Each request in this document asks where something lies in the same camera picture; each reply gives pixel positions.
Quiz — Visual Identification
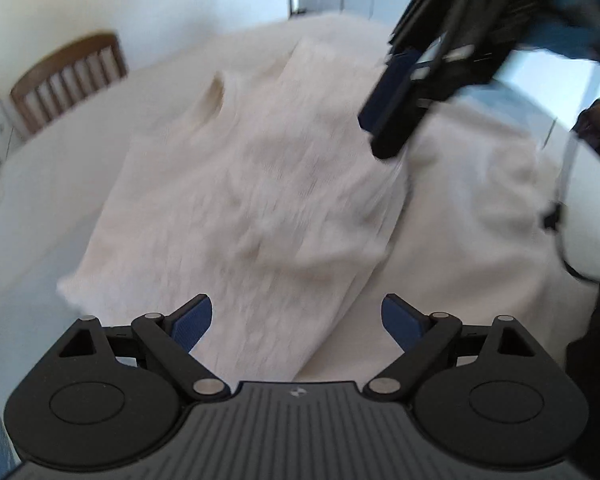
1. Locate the white table cloth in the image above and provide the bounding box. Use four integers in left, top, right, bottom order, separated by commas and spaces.
215, 11, 600, 387

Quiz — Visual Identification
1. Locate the person's dark clothing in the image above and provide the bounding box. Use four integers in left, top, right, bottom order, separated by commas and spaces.
566, 259, 600, 476

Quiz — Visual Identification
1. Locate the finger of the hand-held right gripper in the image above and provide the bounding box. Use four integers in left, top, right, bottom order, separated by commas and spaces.
358, 47, 435, 162

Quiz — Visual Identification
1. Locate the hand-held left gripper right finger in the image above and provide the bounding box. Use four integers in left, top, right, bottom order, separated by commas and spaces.
364, 294, 549, 402

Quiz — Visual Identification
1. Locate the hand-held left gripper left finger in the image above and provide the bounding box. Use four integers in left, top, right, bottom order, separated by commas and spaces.
55, 294, 232, 402

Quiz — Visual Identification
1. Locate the black and white cable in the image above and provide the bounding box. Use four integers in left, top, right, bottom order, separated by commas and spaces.
541, 132, 600, 283

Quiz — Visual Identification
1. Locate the white knitted sweater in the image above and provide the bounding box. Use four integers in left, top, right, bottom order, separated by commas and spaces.
56, 36, 412, 387

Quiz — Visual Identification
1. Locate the wooden slatted chair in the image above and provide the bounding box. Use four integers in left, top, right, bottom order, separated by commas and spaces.
9, 33, 130, 136

